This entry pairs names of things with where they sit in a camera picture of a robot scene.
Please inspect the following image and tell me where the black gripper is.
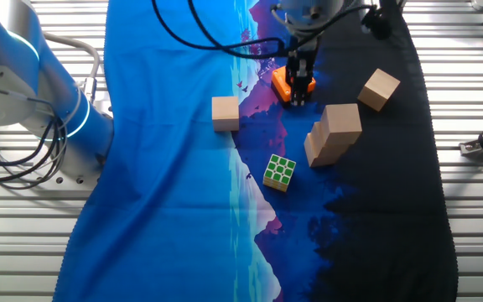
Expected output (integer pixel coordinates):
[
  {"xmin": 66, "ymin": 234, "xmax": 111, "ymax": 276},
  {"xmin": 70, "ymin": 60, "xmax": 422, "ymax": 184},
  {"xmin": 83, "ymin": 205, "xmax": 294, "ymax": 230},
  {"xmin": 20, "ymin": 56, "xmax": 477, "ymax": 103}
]
[{"xmin": 285, "ymin": 39, "xmax": 322, "ymax": 107}]

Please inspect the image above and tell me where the blue mountain print cloth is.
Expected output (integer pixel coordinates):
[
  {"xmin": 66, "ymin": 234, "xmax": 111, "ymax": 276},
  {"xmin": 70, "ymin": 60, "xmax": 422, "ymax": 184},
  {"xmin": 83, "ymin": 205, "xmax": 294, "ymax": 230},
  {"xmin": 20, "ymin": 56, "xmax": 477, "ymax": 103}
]
[{"xmin": 52, "ymin": 0, "xmax": 460, "ymax": 302}]

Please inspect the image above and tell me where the orange square base block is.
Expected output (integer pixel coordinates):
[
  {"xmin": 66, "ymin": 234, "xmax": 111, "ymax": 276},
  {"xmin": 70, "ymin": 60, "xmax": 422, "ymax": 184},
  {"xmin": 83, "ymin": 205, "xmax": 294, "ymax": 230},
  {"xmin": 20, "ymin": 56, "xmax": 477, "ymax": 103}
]
[{"xmin": 270, "ymin": 65, "xmax": 317, "ymax": 105}]

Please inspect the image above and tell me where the Rubik's cube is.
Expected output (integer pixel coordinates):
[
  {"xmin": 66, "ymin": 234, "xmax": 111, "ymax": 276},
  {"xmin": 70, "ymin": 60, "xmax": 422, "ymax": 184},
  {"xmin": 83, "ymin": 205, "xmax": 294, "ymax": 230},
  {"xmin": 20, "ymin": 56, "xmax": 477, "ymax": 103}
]
[{"xmin": 262, "ymin": 154, "xmax": 298, "ymax": 193}]

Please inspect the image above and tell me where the grey hose with metal connector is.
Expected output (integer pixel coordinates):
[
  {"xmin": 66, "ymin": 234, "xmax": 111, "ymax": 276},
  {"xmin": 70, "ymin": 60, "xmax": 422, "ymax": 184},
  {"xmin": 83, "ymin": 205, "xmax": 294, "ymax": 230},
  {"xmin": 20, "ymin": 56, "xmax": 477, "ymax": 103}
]
[{"xmin": 44, "ymin": 32, "xmax": 102, "ymax": 104}]

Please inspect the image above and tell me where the black cable bundle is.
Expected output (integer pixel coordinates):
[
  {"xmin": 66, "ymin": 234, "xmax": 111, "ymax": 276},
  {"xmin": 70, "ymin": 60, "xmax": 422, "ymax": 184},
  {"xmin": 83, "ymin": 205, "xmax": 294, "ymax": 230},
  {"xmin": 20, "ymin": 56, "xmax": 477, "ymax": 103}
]
[{"xmin": 0, "ymin": 77, "xmax": 69, "ymax": 192}]

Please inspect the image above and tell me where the black cable connector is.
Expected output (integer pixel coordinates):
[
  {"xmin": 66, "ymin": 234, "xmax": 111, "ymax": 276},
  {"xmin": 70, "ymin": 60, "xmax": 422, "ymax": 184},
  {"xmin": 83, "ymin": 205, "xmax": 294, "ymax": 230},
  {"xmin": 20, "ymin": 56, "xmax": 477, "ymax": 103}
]
[{"xmin": 361, "ymin": 2, "xmax": 394, "ymax": 41}]

